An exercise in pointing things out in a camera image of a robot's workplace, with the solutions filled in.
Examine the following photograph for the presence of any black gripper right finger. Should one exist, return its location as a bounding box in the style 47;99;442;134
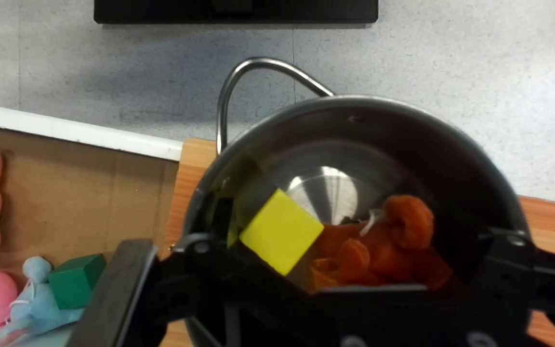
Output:
477;228;555;347

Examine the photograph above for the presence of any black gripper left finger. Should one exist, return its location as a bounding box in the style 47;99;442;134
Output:
66;240;157;347

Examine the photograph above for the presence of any light blue plush toy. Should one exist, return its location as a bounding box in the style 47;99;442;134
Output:
8;257;83;340

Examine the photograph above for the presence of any orange plush toy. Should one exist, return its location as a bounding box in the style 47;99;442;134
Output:
309;195;453;292

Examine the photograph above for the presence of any silver pot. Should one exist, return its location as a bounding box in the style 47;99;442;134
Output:
180;57;534;347

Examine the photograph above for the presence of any green block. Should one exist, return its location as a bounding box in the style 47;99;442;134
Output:
49;255;107;309

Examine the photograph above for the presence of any cardboard box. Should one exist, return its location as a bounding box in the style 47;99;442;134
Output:
0;109;184;270

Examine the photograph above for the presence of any yellow block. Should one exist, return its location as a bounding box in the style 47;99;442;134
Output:
240;190;324;276

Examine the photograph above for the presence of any black perforated mounting board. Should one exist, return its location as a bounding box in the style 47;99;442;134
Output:
95;0;378;24

